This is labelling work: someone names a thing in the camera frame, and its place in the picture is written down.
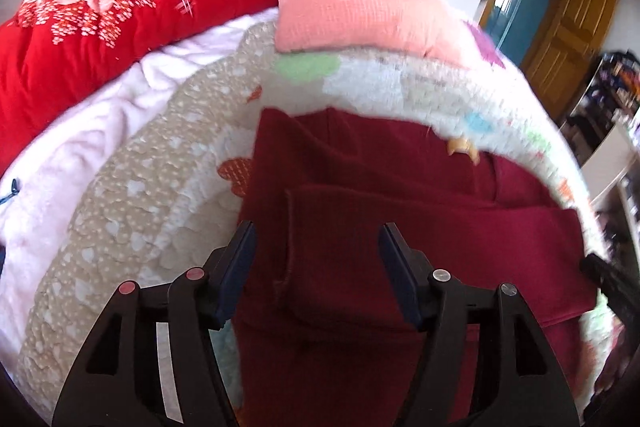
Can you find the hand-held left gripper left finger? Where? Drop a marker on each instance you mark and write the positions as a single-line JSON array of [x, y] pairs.
[[234, 279]]

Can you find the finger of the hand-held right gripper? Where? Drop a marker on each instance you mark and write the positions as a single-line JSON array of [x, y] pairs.
[[607, 279]]

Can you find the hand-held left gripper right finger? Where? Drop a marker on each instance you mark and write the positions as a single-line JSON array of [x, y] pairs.
[[400, 279]]

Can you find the dark red garment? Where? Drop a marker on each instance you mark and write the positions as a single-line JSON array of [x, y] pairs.
[[350, 187]]

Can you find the cluttered clothes rack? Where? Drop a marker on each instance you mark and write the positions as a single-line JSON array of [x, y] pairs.
[[605, 92]]

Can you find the white shelf unit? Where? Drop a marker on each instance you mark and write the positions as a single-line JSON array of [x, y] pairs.
[[612, 167]]

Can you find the heart print blanket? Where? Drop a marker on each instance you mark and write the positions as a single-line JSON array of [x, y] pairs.
[[165, 167]]

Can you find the pale pink bed sheet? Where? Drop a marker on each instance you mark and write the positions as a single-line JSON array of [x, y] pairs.
[[75, 142]]

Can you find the wooden door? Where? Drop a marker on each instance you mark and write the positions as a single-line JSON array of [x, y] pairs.
[[570, 37]]

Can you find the pink pillow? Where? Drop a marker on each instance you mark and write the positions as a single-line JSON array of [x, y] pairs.
[[360, 2]]

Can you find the red floral quilt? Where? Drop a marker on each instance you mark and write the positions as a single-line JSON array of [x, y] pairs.
[[100, 32]]

